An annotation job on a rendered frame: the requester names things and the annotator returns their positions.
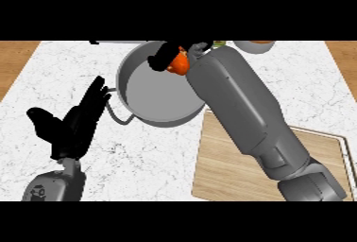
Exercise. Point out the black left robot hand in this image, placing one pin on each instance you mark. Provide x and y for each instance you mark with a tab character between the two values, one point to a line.
79	120

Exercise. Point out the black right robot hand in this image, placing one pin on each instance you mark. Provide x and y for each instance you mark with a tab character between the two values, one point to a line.
165	57

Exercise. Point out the orange squash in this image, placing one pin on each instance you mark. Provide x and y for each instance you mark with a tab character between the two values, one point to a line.
179	63

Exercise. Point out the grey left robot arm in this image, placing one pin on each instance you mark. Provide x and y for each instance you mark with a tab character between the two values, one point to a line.
55	186

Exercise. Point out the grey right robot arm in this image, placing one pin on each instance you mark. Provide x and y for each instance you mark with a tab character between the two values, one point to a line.
252	119

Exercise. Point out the grey metal pot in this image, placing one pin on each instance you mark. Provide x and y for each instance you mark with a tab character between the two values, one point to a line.
159	91

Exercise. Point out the wooden tray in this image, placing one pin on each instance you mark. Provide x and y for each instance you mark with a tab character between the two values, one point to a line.
233	170

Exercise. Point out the grey round container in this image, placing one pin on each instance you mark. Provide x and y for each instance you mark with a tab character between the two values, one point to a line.
253	46

